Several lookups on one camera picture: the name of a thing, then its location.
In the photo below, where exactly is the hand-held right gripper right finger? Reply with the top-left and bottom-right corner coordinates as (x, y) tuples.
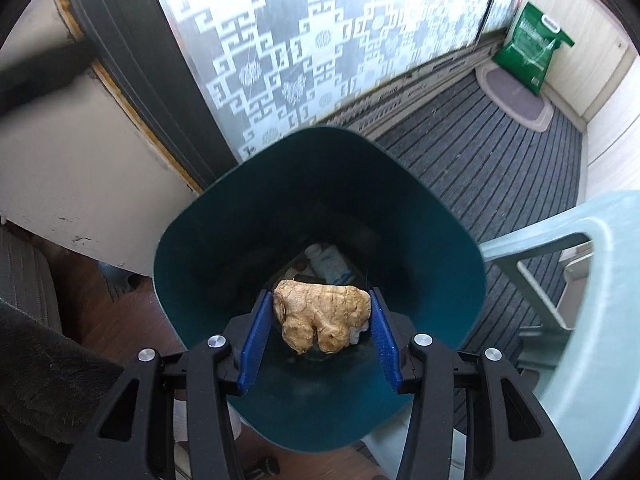
(369, 287), (583, 480)

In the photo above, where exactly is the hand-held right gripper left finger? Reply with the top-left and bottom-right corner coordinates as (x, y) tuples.
(57, 290), (275, 480)

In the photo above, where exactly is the ginger root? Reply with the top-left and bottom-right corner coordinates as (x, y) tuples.
(272, 279), (373, 356)

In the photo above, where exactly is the teal trash bin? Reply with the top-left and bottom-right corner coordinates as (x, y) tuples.
(152, 126), (488, 453)

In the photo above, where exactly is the white plastic bottle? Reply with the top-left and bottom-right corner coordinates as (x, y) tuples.
(305, 242), (356, 283)

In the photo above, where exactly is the grey striped carpet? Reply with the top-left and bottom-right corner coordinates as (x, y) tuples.
(345, 72), (586, 361)

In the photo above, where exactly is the dark furry cloth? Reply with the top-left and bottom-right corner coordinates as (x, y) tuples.
(0, 300), (126, 480)

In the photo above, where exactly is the grey ribbed cloth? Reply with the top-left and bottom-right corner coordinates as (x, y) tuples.
(0, 225), (63, 333)

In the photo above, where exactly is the light green plastic stool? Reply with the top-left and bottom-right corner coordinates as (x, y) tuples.
(360, 190), (640, 480)

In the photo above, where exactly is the oval grey floor mat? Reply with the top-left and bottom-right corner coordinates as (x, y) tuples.
(475, 62), (555, 133)

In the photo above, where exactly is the patterned frosted glass door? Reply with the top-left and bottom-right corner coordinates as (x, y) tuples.
(142, 0), (538, 161)

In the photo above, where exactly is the green rice bag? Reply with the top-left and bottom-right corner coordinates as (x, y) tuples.
(492, 2), (576, 96)

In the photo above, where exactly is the white cabinet with long handles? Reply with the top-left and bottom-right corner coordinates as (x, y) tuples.
(582, 67), (640, 196)

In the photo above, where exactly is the white cabinet with short handle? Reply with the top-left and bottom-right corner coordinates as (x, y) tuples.
(520, 0), (631, 123)

